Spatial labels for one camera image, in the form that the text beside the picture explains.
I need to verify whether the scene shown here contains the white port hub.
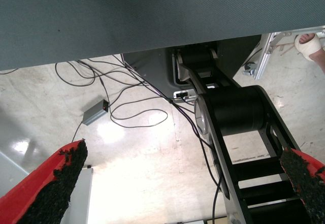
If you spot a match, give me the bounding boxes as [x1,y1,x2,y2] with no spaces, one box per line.
[173,89,198,102]

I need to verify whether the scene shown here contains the white sandal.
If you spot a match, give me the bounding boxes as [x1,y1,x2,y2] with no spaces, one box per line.
[294,34,322,62]

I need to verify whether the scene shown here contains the dark grey table cloth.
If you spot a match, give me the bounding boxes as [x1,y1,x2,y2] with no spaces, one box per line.
[0,0,325,71]

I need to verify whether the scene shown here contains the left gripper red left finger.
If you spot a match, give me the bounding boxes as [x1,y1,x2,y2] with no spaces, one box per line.
[0,138,89,224]

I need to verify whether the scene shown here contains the light grey metal post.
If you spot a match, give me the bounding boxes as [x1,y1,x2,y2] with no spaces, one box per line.
[59,167,94,224]

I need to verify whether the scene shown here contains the aluminium frame leg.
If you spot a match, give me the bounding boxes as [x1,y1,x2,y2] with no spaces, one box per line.
[253,25,325,81]

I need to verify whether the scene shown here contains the grey power adapter box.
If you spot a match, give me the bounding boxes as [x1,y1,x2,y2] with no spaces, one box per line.
[82,98,110,126]

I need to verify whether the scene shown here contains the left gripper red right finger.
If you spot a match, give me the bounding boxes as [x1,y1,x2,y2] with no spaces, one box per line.
[279,146,325,224]

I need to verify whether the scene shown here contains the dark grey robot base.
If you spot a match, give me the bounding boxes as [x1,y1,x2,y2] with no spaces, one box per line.
[123,35,262,99]

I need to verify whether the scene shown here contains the black robot torso frame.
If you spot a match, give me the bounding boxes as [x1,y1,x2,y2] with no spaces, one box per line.
[176,43,317,224]

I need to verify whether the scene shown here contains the grey castor wheel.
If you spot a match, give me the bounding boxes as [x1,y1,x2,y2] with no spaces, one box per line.
[242,62,256,77]

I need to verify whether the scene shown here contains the person bare foot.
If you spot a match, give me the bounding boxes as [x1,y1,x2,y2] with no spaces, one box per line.
[298,33,325,75]

